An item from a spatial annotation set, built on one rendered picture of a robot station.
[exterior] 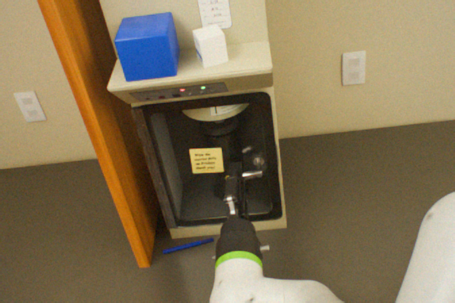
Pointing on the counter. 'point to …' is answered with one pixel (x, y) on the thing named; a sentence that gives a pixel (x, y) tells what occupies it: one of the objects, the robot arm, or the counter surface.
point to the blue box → (147, 47)
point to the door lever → (254, 170)
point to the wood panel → (105, 115)
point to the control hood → (245, 61)
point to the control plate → (181, 91)
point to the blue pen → (187, 245)
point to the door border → (154, 167)
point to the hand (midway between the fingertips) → (236, 177)
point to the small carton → (210, 45)
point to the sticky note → (206, 160)
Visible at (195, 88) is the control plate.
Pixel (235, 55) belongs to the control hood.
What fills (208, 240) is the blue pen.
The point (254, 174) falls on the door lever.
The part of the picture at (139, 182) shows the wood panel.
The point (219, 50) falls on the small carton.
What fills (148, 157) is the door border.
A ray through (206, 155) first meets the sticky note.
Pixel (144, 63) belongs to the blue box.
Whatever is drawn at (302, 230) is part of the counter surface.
